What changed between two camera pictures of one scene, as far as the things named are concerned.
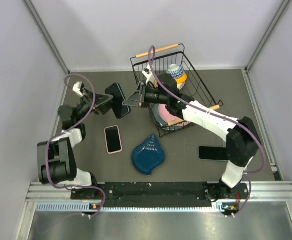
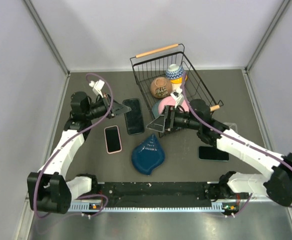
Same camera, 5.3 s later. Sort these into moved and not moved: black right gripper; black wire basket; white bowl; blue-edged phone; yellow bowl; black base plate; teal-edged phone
Moved: black right gripper; teal-edged phone
Not moved: yellow bowl; white bowl; black base plate; blue-edged phone; black wire basket
